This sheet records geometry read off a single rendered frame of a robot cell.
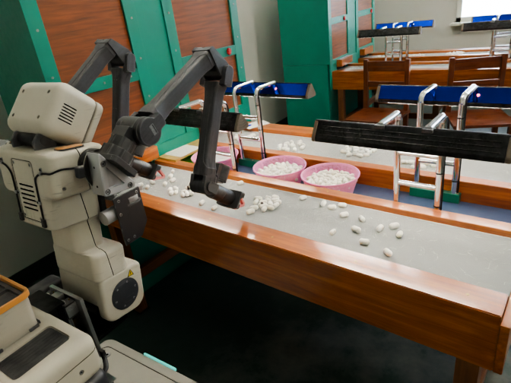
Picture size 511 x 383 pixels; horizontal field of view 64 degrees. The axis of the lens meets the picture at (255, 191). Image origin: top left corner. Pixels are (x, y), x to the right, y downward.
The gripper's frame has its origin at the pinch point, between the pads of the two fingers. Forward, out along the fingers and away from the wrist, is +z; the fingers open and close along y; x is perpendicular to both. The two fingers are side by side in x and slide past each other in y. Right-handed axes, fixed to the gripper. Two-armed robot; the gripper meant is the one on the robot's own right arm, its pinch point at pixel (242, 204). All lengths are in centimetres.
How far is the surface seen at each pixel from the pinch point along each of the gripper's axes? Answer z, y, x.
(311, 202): 24.0, -15.3, -10.3
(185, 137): 42, 91, -37
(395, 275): -3, -63, 10
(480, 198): 55, -71, -31
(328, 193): 26.9, -20.0, -15.9
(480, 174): 64, -67, -44
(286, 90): 39, 26, -68
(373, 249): 9, -51, 4
